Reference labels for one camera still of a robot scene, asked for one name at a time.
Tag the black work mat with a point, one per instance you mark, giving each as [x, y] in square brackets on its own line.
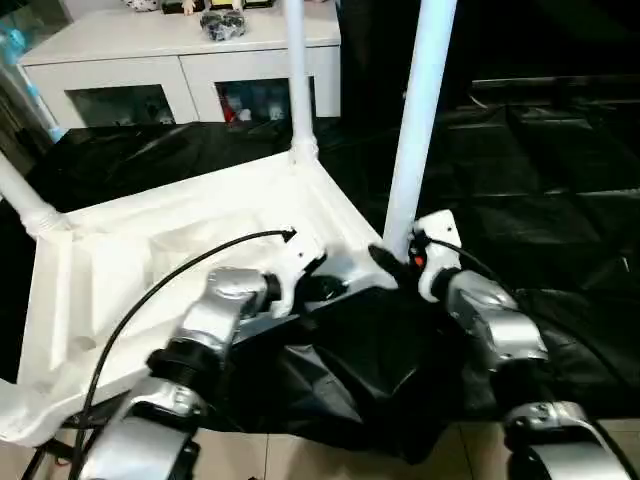
[525, 175]

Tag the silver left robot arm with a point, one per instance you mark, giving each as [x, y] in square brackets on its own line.
[215, 310]

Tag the white plastic table top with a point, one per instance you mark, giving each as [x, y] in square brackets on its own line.
[150, 250]

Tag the blue white striped pole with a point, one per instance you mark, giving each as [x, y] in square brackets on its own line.
[30, 85]

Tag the white glass-door cabinet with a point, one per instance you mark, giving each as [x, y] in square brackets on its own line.
[125, 50]

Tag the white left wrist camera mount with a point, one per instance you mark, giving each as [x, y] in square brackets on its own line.
[297, 260]

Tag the red white figure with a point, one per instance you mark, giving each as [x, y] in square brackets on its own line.
[232, 107]

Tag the clear bag of black parts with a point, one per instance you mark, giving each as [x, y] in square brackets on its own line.
[222, 25]

